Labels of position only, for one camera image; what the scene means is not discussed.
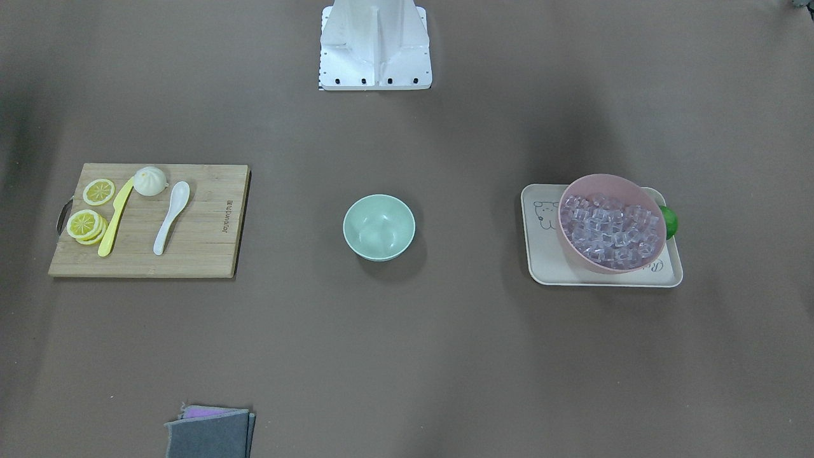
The pile of clear ice cubes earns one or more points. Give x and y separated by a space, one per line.
610 232

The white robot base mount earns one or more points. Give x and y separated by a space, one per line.
374 45

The mint green bowl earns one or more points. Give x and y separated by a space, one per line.
379 227

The cream rectangular tray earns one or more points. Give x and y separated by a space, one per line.
549 264

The single lemon slice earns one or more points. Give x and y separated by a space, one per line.
98 192

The stacked lemon slices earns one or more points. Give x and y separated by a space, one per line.
87 227

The yellow plastic knife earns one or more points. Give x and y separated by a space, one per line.
119 203

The bamboo cutting board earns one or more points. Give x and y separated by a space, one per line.
203 241

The pink bowl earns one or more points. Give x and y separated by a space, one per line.
615 186

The grey folded cloth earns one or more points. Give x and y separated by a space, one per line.
221 436

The purple cloth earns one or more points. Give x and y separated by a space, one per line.
199 411

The white ceramic spoon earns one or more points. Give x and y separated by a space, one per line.
179 197

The green lime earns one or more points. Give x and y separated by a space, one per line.
670 220

